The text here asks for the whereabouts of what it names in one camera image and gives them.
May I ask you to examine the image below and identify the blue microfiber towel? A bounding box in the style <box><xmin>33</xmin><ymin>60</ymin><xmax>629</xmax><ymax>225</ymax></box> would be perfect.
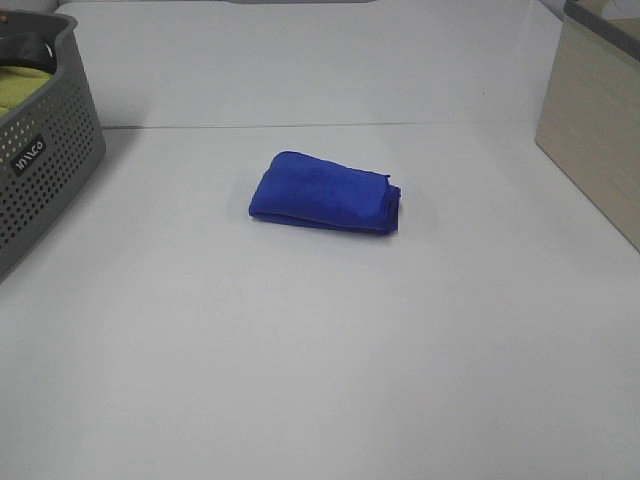
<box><xmin>248</xmin><ymin>151</ymin><xmax>401</xmax><ymax>234</ymax></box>

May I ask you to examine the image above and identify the grey perforated laundry basket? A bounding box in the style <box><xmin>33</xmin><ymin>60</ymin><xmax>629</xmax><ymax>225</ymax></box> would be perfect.
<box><xmin>1</xmin><ymin>10</ymin><xmax>106</xmax><ymax>275</ymax></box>

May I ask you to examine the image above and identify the beige storage bin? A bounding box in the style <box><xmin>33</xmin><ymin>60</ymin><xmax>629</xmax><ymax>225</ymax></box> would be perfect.
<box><xmin>535</xmin><ymin>1</ymin><xmax>639</xmax><ymax>247</ymax></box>

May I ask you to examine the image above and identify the black towel in basket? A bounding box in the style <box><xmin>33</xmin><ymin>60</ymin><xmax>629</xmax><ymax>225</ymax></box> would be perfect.
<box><xmin>1</xmin><ymin>32</ymin><xmax>57</xmax><ymax>73</ymax></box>

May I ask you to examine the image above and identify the yellow-green towel in basket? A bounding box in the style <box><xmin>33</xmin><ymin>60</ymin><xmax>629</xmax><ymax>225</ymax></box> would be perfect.
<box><xmin>0</xmin><ymin>66</ymin><xmax>52</xmax><ymax>117</ymax></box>

